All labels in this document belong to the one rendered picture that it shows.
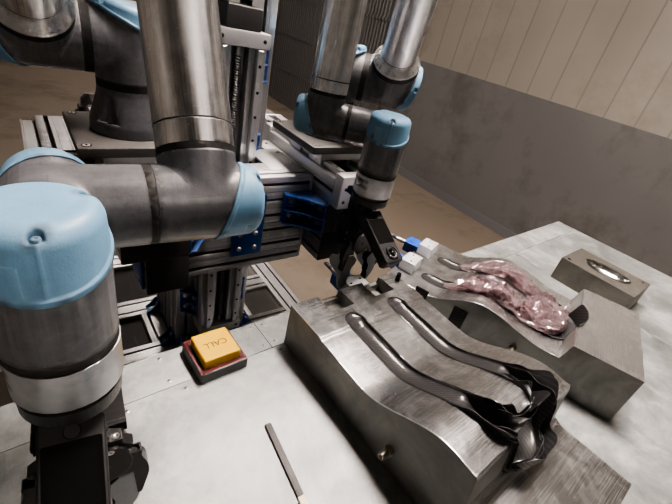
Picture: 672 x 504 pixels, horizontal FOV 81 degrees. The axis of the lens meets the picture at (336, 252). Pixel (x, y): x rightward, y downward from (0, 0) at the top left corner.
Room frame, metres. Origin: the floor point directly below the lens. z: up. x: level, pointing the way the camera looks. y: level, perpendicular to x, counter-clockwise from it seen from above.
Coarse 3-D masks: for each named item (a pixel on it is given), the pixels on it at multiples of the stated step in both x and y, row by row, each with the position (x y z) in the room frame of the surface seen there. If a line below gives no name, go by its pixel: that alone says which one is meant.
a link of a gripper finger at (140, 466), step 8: (136, 448) 0.20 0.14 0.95; (144, 448) 0.21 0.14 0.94; (136, 456) 0.20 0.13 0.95; (144, 456) 0.20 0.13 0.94; (136, 464) 0.19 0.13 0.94; (144, 464) 0.20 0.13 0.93; (128, 472) 0.19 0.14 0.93; (136, 472) 0.19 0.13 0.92; (144, 472) 0.20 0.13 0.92; (136, 480) 0.19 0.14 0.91; (144, 480) 0.20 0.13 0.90
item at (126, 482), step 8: (112, 480) 0.18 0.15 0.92; (120, 480) 0.19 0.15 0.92; (128, 480) 0.19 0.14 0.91; (112, 488) 0.18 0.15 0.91; (120, 488) 0.19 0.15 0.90; (128, 488) 0.19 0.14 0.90; (136, 488) 0.19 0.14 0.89; (112, 496) 0.18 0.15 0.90; (120, 496) 0.18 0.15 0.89; (128, 496) 0.19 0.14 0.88; (136, 496) 0.19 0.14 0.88
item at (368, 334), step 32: (352, 320) 0.53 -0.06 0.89; (416, 320) 0.58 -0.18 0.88; (384, 352) 0.48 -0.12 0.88; (448, 352) 0.52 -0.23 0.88; (416, 384) 0.42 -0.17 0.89; (448, 384) 0.42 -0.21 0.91; (544, 384) 0.43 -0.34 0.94; (480, 416) 0.34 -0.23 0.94; (512, 416) 0.36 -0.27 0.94; (544, 416) 0.40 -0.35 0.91; (512, 448) 0.32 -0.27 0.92; (544, 448) 0.37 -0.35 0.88
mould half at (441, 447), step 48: (288, 336) 0.52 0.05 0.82; (336, 336) 0.48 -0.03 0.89; (384, 336) 0.51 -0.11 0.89; (336, 384) 0.43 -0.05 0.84; (384, 384) 0.41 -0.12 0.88; (480, 384) 0.42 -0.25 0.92; (384, 432) 0.35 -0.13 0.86; (432, 432) 0.31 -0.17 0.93; (480, 432) 0.33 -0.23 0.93; (432, 480) 0.29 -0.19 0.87; (480, 480) 0.28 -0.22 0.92; (528, 480) 0.33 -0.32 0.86; (576, 480) 0.35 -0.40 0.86; (624, 480) 0.37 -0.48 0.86
